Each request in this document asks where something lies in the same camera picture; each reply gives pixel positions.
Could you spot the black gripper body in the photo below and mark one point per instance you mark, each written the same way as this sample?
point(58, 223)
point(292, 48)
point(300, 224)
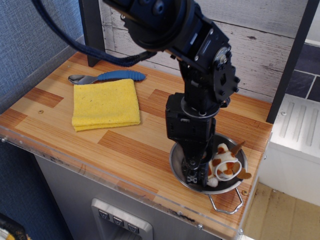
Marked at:
point(194, 133)

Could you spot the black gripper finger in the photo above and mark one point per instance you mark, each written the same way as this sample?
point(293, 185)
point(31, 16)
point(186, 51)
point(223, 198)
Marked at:
point(198, 176)

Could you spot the spotted plush animal toy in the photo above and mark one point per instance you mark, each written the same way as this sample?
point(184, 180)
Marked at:
point(225, 166)

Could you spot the steel bowl with handles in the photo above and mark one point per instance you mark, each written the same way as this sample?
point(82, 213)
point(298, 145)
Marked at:
point(175, 160)

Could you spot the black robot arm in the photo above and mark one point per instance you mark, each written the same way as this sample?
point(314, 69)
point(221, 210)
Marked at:
point(202, 50)

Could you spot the folded yellow towel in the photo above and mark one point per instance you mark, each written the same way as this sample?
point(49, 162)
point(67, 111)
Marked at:
point(105, 105)

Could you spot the white ribbed appliance top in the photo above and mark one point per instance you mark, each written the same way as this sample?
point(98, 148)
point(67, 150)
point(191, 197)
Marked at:
point(297, 125)

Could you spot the grey control panel with buttons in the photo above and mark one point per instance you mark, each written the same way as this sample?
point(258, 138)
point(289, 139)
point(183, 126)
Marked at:
point(114, 223)

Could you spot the blue handled metal spoon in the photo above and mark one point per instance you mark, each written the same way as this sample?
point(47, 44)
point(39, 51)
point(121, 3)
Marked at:
point(77, 79)

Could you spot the black right vertical post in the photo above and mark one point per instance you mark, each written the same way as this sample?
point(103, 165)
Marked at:
point(299, 41)

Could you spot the black vertical post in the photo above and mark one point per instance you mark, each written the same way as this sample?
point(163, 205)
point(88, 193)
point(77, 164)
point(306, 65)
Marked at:
point(299, 41)
point(92, 24)

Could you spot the black left vertical post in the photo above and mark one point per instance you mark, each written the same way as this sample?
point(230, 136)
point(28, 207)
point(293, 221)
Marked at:
point(92, 24)

